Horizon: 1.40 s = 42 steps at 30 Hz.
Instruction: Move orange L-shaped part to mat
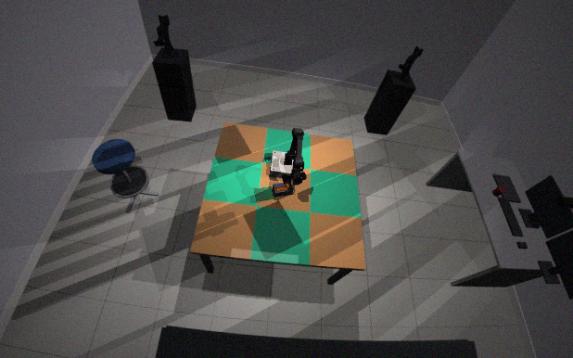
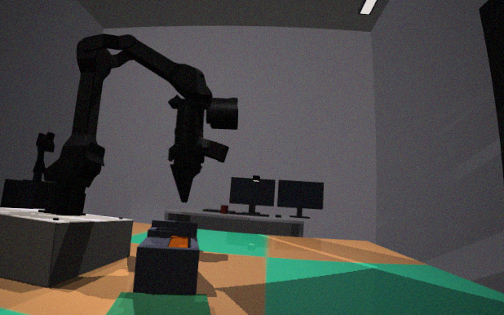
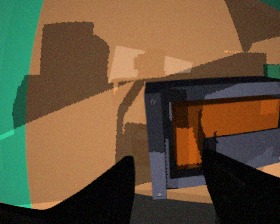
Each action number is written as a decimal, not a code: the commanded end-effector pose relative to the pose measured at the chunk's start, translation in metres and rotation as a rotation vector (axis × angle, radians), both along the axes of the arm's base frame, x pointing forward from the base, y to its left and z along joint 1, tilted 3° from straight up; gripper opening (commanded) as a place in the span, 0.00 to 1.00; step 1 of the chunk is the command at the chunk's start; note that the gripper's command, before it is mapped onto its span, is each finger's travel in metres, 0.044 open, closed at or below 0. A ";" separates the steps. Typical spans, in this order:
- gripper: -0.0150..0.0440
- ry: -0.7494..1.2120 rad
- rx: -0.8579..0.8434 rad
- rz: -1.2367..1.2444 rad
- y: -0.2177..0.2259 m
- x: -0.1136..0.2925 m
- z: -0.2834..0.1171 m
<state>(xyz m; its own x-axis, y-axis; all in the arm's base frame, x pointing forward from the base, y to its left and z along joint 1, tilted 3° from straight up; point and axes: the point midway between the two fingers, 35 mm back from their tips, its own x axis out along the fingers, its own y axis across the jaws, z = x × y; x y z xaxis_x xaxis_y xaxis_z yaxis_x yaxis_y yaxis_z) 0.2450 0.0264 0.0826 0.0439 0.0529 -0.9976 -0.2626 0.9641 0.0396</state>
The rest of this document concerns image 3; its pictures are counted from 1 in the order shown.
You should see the orange l-shaped block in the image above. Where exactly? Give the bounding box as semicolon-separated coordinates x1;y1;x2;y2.
171;95;280;169

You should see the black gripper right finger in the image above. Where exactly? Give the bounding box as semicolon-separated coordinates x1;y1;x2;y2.
201;149;280;224

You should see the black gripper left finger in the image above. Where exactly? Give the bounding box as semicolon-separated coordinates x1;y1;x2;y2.
0;156;136;224

